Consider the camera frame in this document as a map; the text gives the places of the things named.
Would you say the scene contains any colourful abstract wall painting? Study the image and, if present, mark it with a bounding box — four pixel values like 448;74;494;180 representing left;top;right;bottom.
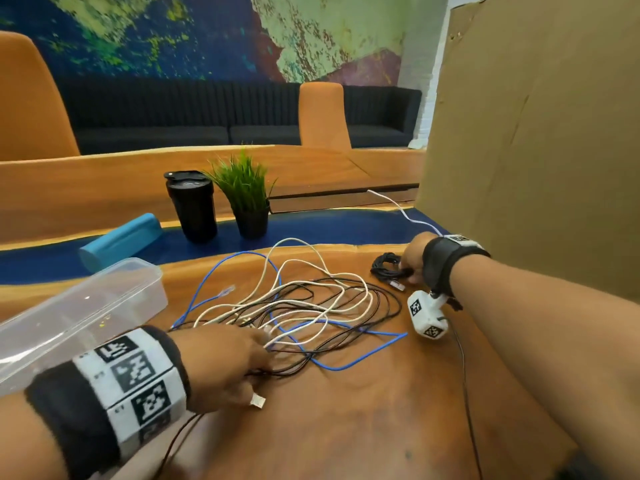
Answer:
0;0;451;88

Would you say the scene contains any tangle of mixed cables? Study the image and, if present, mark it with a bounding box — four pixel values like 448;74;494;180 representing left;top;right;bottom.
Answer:
169;237;409;411

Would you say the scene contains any clear plastic container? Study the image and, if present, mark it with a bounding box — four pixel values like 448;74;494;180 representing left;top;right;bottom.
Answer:
0;257;169;395

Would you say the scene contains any person's left forearm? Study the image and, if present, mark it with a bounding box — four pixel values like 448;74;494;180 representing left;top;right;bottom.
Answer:
0;392;71;480

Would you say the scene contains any black left wristband with markers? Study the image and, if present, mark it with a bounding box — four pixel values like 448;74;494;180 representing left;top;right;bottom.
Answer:
23;324;192;480

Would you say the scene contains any black travel mug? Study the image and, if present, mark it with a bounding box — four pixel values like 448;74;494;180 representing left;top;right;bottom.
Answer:
163;169;219;244

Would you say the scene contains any black left camera cord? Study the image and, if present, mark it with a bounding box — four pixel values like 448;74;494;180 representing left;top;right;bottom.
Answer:
155;413;205;480

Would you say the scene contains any teal cylindrical speaker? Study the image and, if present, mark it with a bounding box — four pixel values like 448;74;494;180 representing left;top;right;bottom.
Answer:
78;212;165;274

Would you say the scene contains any black right camera cord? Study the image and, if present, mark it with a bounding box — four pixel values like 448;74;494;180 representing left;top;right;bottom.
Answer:
445;319;483;480

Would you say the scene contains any black braided cable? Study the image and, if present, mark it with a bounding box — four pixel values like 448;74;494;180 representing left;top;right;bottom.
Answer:
369;252;415;293

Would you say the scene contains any long white charging cable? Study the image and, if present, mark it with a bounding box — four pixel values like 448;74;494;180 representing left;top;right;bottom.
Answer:
367;188;449;238

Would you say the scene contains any black sofa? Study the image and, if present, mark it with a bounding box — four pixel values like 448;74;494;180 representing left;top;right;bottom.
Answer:
52;77;423;157

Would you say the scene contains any orange chair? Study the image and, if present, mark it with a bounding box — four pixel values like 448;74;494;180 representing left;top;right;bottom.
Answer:
0;30;81;162
298;82;353;153

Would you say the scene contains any green potted plant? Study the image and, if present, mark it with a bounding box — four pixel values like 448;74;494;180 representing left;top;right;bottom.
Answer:
202;148;279;241

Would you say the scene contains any person's left hand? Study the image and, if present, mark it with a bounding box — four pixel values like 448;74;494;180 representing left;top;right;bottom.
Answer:
169;324;273;415

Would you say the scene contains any black camera cord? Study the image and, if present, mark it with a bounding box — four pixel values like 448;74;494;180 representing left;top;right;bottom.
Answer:
445;319;483;480
155;413;205;480

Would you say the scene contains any person's right hand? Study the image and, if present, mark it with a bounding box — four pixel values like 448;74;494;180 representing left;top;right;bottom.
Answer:
399;231;441;285

